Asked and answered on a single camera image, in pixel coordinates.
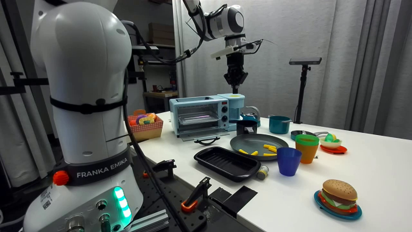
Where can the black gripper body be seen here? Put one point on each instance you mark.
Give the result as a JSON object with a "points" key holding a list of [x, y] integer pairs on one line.
{"points": [[238, 49]]}

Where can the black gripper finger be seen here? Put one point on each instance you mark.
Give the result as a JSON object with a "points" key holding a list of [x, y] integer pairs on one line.
{"points": [[233, 88]]}

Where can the light blue toaster oven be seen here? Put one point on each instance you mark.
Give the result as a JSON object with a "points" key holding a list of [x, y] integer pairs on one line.
{"points": [[204, 115]]}

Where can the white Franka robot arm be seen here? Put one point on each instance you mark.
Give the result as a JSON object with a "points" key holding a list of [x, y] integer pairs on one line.
{"points": [[83, 50]]}

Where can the black coffee pot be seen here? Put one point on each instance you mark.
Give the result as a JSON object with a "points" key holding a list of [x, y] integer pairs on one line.
{"points": [[248, 120]]}

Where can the teal pot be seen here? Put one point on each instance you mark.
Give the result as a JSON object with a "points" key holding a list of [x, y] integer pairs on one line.
{"points": [[279, 124]]}

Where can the yellow toy fries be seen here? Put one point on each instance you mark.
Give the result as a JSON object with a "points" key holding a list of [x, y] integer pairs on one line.
{"points": [[267, 151]]}

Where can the black tripod stand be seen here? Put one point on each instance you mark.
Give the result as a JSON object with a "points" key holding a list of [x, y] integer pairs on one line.
{"points": [[305, 63]]}

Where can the dark small pan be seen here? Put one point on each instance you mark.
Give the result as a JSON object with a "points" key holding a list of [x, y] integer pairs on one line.
{"points": [[295, 133]]}

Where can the black rectangular baking tray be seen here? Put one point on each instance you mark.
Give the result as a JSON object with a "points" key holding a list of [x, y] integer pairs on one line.
{"points": [[228, 164]]}

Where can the background shelf rack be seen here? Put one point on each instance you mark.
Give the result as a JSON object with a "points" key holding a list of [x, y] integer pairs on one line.
{"points": [[149, 73]]}

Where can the small green grey jar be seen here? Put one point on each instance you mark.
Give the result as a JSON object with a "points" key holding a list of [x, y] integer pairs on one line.
{"points": [[262, 173]]}

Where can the blue plastic cup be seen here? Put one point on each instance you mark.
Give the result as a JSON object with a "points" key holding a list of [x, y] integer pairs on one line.
{"points": [[288, 160]]}

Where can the orange cup green rim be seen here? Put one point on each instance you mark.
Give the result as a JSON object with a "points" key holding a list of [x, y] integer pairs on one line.
{"points": [[307, 146]]}

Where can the wooden basket with toys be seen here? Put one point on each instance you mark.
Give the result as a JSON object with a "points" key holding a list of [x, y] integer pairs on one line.
{"points": [[145, 126]]}

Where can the small black clamp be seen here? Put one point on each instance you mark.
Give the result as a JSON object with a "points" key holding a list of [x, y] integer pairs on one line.
{"points": [[164, 166]]}

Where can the orange black clamp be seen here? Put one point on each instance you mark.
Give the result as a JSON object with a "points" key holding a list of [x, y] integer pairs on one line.
{"points": [[190, 204]]}

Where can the red plate with toy food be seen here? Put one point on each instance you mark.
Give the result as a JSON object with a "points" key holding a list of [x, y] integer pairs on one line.
{"points": [[332, 144]]}

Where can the toy hamburger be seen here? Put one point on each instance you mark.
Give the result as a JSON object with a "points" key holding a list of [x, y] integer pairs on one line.
{"points": [[338, 196]]}

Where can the teal burger plate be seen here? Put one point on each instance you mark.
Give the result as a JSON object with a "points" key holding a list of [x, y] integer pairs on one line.
{"points": [[328, 211]]}

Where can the black oven handle piece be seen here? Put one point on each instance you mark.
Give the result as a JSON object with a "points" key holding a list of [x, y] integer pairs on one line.
{"points": [[206, 140]]}

